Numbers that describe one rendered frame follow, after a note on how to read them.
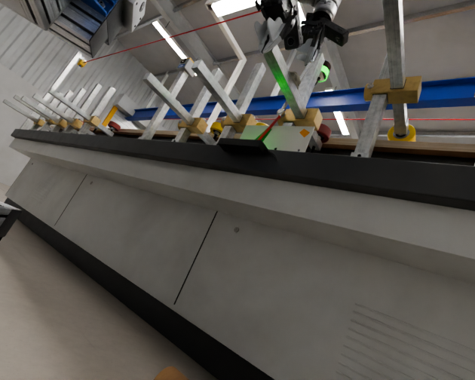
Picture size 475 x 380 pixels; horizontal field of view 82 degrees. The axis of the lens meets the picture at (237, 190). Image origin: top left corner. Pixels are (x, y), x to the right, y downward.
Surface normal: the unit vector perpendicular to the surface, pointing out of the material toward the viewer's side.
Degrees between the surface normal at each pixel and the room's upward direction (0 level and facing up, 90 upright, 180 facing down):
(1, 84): 90
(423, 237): 90
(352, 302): 90
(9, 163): 90
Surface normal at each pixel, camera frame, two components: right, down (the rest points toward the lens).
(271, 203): -0.49, -0.45
